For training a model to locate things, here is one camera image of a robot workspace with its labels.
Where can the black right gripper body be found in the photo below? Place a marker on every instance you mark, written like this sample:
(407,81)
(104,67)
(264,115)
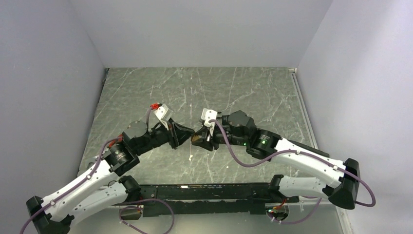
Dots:
(219,137)

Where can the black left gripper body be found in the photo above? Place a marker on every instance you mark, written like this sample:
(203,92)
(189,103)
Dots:
(159,136)

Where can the brass padlock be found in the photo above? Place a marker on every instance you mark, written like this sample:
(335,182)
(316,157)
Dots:
(194,139)

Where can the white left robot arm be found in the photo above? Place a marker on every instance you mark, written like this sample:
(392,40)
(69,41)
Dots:
(105,183)

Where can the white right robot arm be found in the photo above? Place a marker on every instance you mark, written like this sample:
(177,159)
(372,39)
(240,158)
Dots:
(250,146)

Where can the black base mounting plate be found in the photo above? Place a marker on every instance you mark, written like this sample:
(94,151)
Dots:
(190,199)

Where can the black foam tube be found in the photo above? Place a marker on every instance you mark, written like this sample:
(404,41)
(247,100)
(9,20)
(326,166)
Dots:
(311,149)

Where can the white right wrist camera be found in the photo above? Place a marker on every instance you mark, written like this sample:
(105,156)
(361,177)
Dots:
(207,116)

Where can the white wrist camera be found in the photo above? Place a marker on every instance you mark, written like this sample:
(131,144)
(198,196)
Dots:
(163,113)
(207,116)

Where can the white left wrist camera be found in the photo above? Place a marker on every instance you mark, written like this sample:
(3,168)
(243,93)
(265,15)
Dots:
(163,113)

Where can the adjustable wrench red handle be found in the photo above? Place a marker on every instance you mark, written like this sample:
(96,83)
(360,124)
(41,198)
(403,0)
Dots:
(92,160)

